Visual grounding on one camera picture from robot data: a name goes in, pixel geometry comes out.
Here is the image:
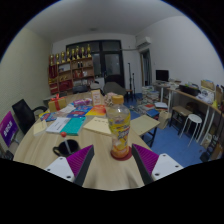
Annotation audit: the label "red-tipped stick in mug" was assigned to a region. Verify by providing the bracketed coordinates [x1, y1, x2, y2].
[60, 131, 72, 154]

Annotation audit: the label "beige notebook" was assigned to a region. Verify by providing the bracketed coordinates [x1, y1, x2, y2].
[82, 116, 113, 137]

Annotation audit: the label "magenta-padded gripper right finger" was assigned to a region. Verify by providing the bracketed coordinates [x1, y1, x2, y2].
[131, 143, 184, 186]

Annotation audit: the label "beige paper bag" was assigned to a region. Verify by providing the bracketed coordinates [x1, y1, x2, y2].
[157, 109, 173, 130]

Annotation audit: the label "upright orange carton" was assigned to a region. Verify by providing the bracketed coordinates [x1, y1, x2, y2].
[90, 89, 103, 107]

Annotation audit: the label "cream notepad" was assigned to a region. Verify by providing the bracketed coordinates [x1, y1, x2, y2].
[32, 119, 49, 137]

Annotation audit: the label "black mug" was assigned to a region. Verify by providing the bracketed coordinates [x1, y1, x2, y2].
[52, 139, 82, 158]

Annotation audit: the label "grey-brown armchair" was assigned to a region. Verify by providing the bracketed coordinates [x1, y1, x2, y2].
[102, 81, 128, 98]

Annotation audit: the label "yellow-labelled drink bottle orange cap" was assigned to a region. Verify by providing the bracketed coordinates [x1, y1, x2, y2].
[105, 94, 132, 160]

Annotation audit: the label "wooden shelf unit with trophies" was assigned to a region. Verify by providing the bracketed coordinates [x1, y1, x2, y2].
[48, 43, 95, 96]

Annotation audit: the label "black computer monitor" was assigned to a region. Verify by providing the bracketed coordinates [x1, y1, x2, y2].
[155, 69, 170, 83]

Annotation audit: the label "dark framed glass door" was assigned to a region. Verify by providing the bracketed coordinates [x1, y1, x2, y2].
[65, 39, 125, 89]

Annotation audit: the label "white wall air conditioner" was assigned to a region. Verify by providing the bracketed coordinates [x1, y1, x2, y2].
[135, 36, 152, 49]

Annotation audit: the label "black office chair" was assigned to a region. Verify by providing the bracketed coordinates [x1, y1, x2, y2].
[11, 98, 48, 134]

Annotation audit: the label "yellow gift box red ribbon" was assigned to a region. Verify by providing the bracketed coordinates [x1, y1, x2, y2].
[47, 93, 68, 113]

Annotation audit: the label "small wooden side table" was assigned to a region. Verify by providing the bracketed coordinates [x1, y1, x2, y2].
[129, 114, 161, 148]

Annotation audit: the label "white round stool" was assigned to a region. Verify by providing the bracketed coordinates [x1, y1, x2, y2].
[179, 113, 204, 148]

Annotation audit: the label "flat round red coaster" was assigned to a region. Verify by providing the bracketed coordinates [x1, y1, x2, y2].
[110, 148, 133, 162]

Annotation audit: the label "brown wooden stool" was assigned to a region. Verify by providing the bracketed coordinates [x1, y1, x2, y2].
[169, 105, 193, 134]

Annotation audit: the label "white booklet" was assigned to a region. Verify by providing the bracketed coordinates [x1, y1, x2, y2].
[45, 116, 72, 134]

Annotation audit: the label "teal book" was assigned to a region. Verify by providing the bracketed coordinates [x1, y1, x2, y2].
[59, 116, 87, 137]

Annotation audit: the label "purple sign board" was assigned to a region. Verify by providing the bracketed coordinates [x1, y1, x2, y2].
[0, 110, 20, 148]

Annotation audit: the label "long cluttered wall desk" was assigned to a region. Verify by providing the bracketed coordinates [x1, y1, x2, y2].
[151, 79, 224, 141]

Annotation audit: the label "pink flowers in white pot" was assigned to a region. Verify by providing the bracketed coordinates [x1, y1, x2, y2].
[103, 92, 118, 108]

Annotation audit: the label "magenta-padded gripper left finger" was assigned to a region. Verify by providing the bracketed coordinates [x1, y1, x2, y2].
[44, 144, 96, 187]

